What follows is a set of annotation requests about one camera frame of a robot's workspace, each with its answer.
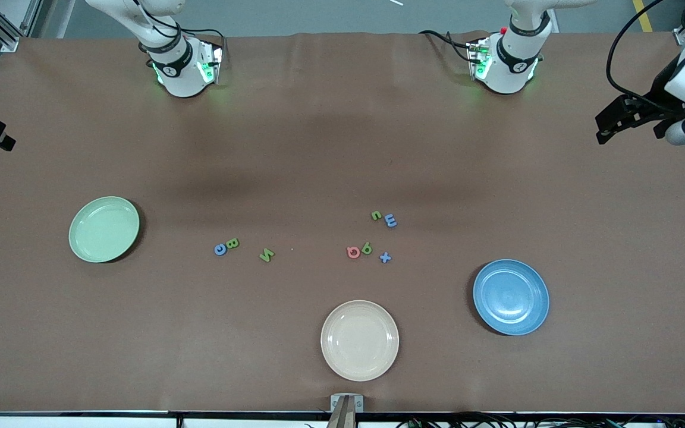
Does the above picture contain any light green plate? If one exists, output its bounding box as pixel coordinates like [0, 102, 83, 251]
[68, 196, 141, 263]

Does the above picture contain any blue plate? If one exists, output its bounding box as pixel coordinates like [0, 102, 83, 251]
[473, 259, 550, 336]

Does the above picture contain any brown table cover sheet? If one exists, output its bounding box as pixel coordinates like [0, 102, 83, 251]
[0, 31, 685, 415]

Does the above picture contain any beige plate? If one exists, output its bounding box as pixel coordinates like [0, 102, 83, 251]
[320, 300, 400, 382]

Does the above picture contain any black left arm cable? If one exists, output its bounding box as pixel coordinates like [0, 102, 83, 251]
[607, 0, 667, 111]

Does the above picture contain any metal base bracket with LEDs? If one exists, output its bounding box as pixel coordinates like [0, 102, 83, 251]
[467, 39, 493, 81]
[197, 40, 225, 85]

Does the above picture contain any black base power cable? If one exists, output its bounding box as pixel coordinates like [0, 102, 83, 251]
[183, 29, 227, 49]
[419, 30, 477, 63]

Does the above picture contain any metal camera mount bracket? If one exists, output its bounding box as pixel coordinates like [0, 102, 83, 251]
[328, 394, 365, 428]

